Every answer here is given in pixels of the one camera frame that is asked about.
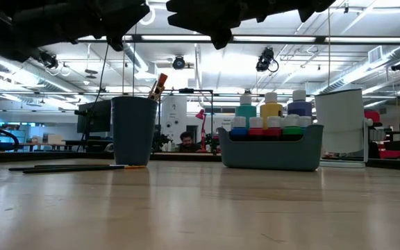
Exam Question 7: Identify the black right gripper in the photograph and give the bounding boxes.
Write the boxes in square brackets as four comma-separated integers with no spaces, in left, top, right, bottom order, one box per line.
[167,0,336,50]

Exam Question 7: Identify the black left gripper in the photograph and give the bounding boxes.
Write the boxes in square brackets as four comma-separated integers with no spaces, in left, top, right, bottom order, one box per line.
[47,0,151,52]

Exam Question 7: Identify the wide black brush gold ferrule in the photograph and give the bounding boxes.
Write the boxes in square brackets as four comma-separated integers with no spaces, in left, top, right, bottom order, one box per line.
[147,72,169,102]

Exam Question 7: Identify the large teal paint bottle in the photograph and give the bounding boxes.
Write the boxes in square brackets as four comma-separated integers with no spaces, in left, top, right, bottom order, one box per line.
[235,89,258,119]

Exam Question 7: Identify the large yellow paint bottle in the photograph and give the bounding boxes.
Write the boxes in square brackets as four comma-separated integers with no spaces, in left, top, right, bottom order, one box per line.
[259,92,284,119]

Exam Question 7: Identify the small red paint bottle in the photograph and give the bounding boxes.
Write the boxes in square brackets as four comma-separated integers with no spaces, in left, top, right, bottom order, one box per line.
[264,115,283,142]
[248,116,265,142]

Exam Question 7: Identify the large purple paint bottle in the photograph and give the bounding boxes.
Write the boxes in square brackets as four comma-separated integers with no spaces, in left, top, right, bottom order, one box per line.
[287,90,313,117]

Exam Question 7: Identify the small green paint bottle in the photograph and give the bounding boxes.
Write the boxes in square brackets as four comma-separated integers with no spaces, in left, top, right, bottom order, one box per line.
[282,114,303,142]

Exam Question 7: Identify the red desk lamp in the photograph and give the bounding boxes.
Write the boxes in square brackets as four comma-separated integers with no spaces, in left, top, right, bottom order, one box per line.
[194,108,208,153]

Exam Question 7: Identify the black computer monitor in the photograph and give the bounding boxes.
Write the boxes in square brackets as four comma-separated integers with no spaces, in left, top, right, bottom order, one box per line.
[76,99,113,134]

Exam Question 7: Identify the white cabinet with print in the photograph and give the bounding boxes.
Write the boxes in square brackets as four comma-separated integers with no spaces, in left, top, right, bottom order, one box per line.
[160,95,188,153]

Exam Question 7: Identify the blue-grey plastic cup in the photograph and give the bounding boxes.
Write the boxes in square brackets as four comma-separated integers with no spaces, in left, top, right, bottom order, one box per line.
[110,96,159,167]

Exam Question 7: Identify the person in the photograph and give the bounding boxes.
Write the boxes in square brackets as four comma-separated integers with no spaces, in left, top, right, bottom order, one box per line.
[176,131,201,153]

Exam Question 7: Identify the teal plastic caddy bin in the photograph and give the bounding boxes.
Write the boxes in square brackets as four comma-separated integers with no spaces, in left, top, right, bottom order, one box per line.
[217,124,325,172]

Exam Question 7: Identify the red office chair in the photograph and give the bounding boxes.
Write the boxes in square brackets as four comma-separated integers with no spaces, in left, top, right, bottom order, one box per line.
[364,110,400,160]

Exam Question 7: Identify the round black ceiling camera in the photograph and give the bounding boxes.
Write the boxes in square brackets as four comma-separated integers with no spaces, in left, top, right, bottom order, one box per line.
[172,55,187,71]

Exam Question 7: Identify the black overhead rig camera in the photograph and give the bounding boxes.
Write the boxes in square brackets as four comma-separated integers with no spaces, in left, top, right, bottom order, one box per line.
[255,47,280,73]

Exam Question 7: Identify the long black cable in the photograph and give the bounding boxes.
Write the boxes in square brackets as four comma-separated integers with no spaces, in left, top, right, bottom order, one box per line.
[77,41,110,153]

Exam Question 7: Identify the black metal stand frame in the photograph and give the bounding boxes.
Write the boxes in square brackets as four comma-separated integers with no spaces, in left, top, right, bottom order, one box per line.
[158,87,215,153]

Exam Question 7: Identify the black metal table frame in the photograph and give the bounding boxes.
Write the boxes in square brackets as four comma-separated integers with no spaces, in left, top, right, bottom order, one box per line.
[0,149,400,172]

